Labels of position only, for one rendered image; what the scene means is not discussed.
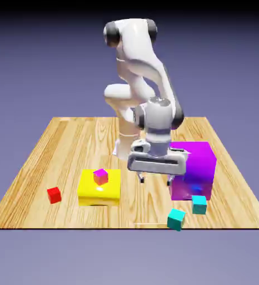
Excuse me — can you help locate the small magenta cube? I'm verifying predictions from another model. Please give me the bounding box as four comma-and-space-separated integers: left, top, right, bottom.
93, 168, 109, 186

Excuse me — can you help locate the small red cube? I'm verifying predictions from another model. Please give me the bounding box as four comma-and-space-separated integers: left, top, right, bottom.
46, 186, 62, 204

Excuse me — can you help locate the large purple box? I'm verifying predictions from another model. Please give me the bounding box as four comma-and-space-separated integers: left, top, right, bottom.
168, 141, 217, 201

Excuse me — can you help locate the small cyan cube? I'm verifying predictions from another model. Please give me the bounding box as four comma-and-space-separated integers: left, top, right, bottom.
166, 208, 186, 232
191, 195, 208, 215

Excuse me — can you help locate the large yellow box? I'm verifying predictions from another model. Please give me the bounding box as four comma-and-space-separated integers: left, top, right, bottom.
77, 168, 122, 207

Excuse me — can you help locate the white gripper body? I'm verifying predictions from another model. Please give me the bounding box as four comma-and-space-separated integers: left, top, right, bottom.
127, 148, 188, 176

